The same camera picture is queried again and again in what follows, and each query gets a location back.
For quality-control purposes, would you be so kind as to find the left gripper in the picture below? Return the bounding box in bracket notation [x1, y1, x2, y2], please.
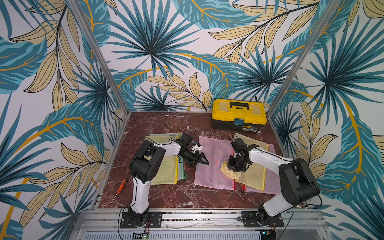
[179, 149, 210, 169]

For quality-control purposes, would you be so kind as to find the pink red-zip mesh bag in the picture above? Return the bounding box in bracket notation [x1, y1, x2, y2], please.
[194, 137, 235, 190]

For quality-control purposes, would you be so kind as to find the cream wiping cloth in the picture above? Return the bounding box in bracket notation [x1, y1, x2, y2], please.
[220, 161, 242, 180]

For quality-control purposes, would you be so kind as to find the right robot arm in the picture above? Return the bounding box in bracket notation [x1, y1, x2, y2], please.
[228, 138, 320, 228]

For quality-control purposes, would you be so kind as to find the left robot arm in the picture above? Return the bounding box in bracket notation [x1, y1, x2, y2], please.
[128, 134, 210, 227]

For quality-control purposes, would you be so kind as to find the green-zip clear mesh bag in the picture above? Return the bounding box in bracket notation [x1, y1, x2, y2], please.
[177, 132, 187, 182]

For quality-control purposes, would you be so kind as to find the yellow-green mesh document bag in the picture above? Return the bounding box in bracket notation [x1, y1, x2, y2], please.
[145, 134, 179, 185]

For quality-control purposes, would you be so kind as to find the yellow black toolbox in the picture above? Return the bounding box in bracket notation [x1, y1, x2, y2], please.
[212, 99, 267, 133]

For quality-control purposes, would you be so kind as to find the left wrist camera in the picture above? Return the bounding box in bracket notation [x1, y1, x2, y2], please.
[191, 143, 203, 153]

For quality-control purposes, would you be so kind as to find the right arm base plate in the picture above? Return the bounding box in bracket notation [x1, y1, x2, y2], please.
[237, 211, 285, 228]

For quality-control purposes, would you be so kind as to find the orange handled screwdriver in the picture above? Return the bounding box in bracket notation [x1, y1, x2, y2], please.
[110, 178, 129, 204]

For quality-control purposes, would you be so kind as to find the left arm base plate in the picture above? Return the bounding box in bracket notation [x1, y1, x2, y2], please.
[119, 211, 163, 229]

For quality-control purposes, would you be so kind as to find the aluminium front rail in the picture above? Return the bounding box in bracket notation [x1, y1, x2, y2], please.
[70, 209, 333, 240]

